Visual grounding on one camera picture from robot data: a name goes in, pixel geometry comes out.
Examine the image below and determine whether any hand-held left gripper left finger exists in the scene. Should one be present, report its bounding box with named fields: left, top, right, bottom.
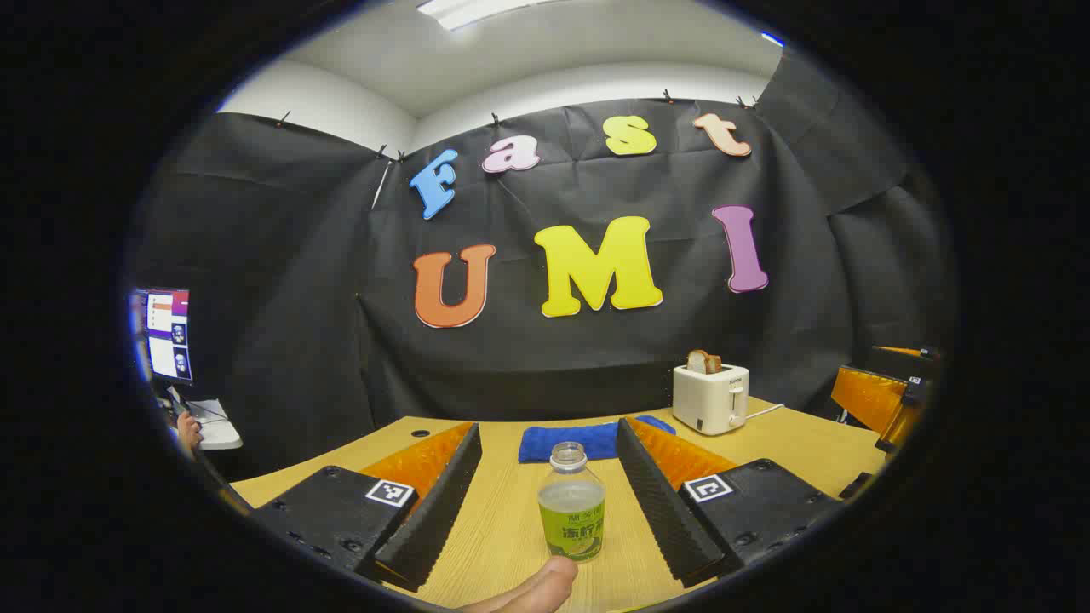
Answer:
left=247, top=421, right=483, bottom=594

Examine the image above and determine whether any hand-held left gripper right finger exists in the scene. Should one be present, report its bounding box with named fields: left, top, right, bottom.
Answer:
left=616, top=417, right=844, bottom=588

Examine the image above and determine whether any green label water bottle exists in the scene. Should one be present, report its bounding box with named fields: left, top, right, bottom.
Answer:
left=538, top=442, right=606, bottom=563

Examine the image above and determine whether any blue towel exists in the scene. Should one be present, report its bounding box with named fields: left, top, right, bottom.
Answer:
left=518, top=415, right=678, bottom=465

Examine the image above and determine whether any white toaster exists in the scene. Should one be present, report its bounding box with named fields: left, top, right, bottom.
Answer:
left=672, top=362, right=750, bottom=436

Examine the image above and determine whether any white side table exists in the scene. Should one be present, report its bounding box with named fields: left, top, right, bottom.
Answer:
left=169, top=387, right=244, bottom=450

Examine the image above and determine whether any black backdrop cloth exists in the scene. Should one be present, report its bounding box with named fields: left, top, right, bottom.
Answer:
left=128, top=49, right=953, bottom=482

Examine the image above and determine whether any computer monitor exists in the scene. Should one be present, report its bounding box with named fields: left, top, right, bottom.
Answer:
left=129, top=288, right=193, bottom=386

